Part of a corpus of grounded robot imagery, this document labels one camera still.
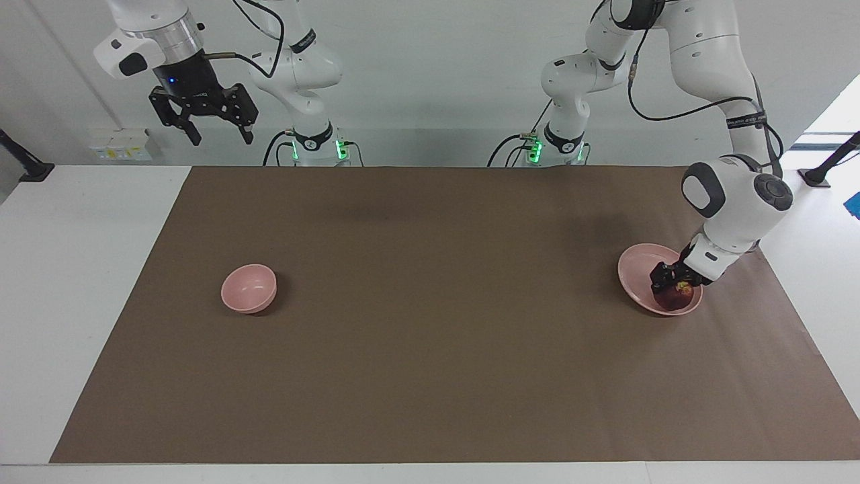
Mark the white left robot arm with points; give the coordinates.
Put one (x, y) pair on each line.
(739, 202)

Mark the pink bowl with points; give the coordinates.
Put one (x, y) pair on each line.
(248, 289)

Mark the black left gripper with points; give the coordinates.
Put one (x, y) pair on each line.
(695, 269)

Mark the pink plate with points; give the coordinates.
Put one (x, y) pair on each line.
(638, 275)

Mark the blue object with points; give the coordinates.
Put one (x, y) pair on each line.
(855, 205)

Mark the dark red apple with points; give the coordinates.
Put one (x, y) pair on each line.
(672, 300)

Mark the white wall outlet box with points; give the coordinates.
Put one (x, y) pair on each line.
(117, 146)

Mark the black camera stand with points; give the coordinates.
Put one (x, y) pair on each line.
(30, 167)
(823, 171)

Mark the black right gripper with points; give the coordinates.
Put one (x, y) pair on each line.
(191, 84)

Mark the brown table mat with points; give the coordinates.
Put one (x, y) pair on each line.
(430, 302)

